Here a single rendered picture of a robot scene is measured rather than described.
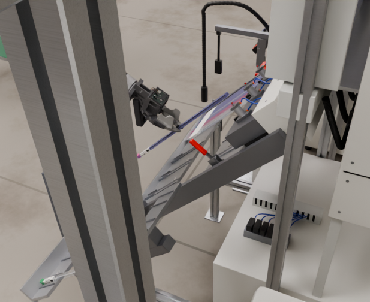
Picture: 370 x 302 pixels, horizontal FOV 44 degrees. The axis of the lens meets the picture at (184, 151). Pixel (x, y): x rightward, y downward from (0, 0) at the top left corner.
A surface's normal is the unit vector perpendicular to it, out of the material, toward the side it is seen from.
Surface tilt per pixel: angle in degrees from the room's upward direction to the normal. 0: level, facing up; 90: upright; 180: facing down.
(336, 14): 90
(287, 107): 90
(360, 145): 90
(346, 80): 0
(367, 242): 0
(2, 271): 0
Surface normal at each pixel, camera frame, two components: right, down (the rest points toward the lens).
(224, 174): -0.43, 0.59
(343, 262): -0.04, -0.77
